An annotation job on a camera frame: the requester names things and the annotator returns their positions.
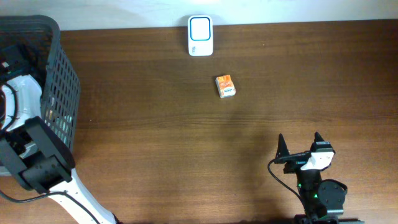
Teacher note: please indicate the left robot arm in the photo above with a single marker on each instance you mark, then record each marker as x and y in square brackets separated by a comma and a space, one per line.
[39, 100]

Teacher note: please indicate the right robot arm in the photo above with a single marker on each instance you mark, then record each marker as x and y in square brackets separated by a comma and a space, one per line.
[322, 200]

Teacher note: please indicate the grey plastic mesh basket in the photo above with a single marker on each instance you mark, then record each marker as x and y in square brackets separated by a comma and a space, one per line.
[39, 37]

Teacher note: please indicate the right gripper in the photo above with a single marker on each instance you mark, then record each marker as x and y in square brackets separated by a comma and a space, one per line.
[282, 155]

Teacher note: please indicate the small orange tissue pack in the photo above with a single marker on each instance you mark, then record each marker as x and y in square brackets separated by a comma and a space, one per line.
[225, 86]

